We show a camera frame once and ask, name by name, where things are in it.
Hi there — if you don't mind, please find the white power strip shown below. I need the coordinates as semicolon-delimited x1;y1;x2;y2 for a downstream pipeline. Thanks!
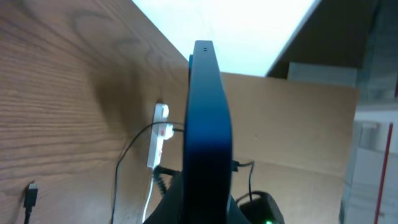
147;103;169;169

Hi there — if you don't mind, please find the blue Galaxy smartphone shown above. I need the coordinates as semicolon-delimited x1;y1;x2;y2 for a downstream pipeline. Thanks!
182;40;233;223

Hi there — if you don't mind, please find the black USB charging cable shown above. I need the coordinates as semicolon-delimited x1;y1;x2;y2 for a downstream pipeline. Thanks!
23;121;185;224

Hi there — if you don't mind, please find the brown cardboard panel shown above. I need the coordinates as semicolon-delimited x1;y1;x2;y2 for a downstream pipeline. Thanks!
223;74;358;223

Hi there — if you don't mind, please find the white USB wall charger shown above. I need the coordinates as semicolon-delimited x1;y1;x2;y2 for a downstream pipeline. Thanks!
159;123;174;141

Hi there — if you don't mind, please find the white power strip cord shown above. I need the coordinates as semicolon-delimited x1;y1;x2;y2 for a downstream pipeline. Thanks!
142;167;155;224

